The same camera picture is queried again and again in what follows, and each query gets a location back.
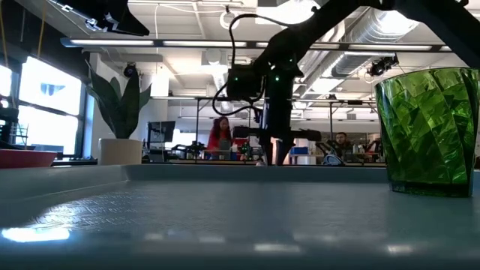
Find white coiled cable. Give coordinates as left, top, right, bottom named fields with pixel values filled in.
left=219, top=10, right=241, bottom=31

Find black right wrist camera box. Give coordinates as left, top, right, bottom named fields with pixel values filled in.
left=226, top=63, right=263, bottom=101

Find green faceted glass cup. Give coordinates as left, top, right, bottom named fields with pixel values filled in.
left=373, top=67, right=480, bottom=199

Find black ceiling camera on mount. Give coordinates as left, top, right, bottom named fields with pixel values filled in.
left=367, top=55, right=399, bottom=78

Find black computer monitor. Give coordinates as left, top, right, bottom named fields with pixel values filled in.
left=147, top=120, right=176, bottom=143

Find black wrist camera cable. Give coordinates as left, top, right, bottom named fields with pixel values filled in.
left=211, top=13, right=286, bottom=117

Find yellow hanging strap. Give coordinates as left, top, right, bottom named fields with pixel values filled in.
left=36, top=0, right=46, bottom=59
left=0, top=0, right=6, bottom=57

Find black overhead light bar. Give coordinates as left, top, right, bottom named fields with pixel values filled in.
left=61, top=37, right=453, bottom=53

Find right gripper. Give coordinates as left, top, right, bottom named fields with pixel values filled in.
left=232, top=65, right=323, bottom=166

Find black aluminium frame rail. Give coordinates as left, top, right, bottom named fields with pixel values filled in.
left=52, top=158, right=387, bottom=168

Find white plant pot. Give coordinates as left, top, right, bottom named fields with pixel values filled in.
left=97, top=138, right=143, bottom=167

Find green snake plant leaves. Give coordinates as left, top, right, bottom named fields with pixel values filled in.
left=85, top=61, right=153, bottom=140

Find silver air duct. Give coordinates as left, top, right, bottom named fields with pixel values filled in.
left=331, top=7, right=419, bottom=78

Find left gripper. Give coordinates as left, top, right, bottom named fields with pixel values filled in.
left=16, top=0, right=151, bottom=38

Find white rounded device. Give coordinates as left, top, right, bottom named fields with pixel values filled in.
left=322, top=154, right=346, bottom=167

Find person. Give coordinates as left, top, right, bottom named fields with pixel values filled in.
left=205, top=115, right=236, bottom=161
left=329, top=131, right=356, bottom=155

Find black station frame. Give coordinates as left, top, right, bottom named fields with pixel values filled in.
left=194, top=96, right=252, bottom=151
left=328, top=99, right=378, bottom=143

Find pink round plate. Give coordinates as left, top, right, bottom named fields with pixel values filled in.
left=0, top=148, right=58, bottom=170

